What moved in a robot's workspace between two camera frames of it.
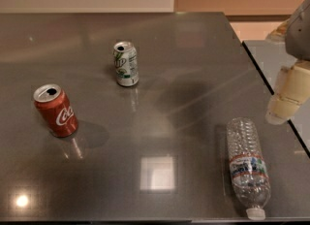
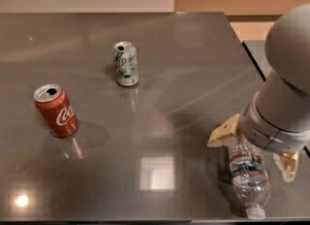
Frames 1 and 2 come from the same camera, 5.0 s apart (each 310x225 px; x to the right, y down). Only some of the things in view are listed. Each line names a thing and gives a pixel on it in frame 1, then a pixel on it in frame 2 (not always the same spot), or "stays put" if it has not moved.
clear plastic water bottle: [248, 165] stays put
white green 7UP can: [126, 63] stays put
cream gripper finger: [294, 90] -> [226, 134]
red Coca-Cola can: [54, 108] stays put
